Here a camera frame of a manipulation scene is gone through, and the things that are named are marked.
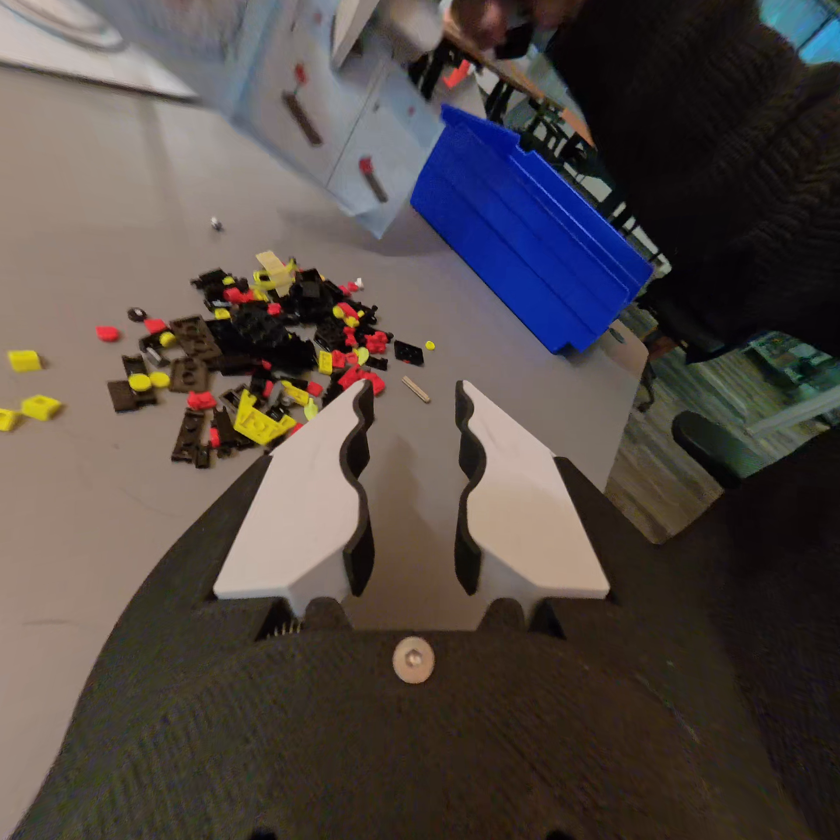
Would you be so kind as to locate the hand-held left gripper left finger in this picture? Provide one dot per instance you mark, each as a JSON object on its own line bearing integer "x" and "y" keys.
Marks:
{"x": 295, "y": 512}

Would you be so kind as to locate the yellow lego brick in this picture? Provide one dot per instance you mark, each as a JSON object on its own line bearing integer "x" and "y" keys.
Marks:
{"x": 6, "y": 420}
{"x": 40, "y": 407}
{"x": 25, "y": 360}

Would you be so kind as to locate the person in black sweater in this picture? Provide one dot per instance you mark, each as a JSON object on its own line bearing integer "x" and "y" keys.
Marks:
{"x": 689, "y": 164}

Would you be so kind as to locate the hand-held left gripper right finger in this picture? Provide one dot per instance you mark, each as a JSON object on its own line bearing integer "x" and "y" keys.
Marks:
{"x": 531, "y": 518}

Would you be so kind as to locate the white flat panel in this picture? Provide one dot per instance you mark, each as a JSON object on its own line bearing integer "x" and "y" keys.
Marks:
{"x": 59, "y": 46}

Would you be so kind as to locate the blue plastic bin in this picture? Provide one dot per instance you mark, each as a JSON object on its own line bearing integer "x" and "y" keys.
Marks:
{"x": 525, "y": 243}

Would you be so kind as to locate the red round lego piece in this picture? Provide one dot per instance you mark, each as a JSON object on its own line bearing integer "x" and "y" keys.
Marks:
{"x": 107, "y": 333}

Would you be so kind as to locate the tan lego rod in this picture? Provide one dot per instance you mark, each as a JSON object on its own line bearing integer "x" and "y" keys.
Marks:
{"x": 415, "y": 388}

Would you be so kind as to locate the lego instruction booklet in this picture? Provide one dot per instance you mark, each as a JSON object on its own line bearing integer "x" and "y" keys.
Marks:
{"x": 275, "y": 59}

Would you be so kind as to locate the pile of lego pieces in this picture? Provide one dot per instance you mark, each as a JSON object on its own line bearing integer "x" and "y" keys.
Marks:
{"x": 262, "y": 341}

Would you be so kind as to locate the wooden desk with black frame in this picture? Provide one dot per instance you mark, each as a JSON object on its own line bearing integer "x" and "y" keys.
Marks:
{"x": 525, "y": 88}

